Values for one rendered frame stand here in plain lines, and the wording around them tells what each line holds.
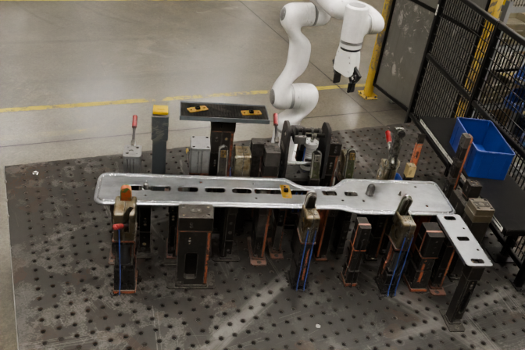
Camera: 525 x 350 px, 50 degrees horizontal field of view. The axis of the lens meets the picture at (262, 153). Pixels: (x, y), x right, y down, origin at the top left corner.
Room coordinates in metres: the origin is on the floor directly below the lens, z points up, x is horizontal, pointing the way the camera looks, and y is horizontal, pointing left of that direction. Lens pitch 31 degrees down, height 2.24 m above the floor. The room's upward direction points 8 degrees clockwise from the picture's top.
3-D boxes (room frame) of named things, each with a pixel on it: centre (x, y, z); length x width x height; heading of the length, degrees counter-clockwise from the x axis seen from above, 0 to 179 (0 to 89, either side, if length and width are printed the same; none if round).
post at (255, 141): (2.00, 0.03, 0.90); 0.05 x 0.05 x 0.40; 11
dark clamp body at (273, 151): (2.00, -0.04, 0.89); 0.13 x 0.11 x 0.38; 11
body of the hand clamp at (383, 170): (2.06, -0.53, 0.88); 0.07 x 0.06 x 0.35; 11
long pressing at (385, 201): (1.80, -0.09, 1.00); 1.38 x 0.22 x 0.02; 101
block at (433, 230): (1.73, -0.68, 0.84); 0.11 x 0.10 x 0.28; 11
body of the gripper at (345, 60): (2.05, -0.27, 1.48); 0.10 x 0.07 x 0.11; 34
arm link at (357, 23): (2.05, -0.27, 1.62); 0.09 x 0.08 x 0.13; 112
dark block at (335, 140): (2.07, -0.29, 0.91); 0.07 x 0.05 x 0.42; 11
